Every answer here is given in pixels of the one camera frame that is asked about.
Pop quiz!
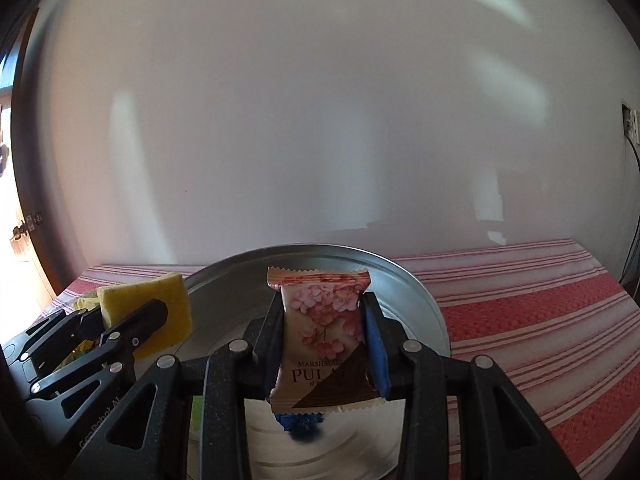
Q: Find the white wall socket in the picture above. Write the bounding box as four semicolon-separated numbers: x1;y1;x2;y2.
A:
621;102;640;147

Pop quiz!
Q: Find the dark blue crumpled wrapper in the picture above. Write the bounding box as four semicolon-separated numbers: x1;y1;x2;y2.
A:
276;410;325;444

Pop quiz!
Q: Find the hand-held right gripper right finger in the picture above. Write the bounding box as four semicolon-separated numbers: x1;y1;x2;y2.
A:
361;291;568;480

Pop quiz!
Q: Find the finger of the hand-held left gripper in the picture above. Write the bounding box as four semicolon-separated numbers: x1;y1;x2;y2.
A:
27;299;169;403
12;307;107;368

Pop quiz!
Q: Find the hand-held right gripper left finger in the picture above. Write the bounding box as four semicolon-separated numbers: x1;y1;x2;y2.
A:
65;292;287;480

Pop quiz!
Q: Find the black cable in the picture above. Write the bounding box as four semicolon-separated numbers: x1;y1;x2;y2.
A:
617;134;640;283

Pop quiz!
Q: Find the yellow cake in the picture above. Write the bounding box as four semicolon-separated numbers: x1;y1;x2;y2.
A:
97;272;194;359

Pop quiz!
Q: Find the brown wooden door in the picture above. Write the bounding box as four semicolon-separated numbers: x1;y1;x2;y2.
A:
0;7;61;311

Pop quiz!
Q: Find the metal door latch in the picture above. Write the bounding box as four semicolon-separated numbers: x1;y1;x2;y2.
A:
11;211;45;242

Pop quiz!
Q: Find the pink floral snack packet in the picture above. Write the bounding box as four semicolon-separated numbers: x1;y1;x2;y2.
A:
266;266;382;413

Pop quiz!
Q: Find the round metal tin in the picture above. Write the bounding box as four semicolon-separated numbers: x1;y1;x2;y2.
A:
183;244;452;480

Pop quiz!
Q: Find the light green snack packet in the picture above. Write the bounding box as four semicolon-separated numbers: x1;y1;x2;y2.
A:
191;394;205;439

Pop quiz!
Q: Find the red striped tablecloth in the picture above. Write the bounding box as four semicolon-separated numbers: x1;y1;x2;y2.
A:
50;239;640;480

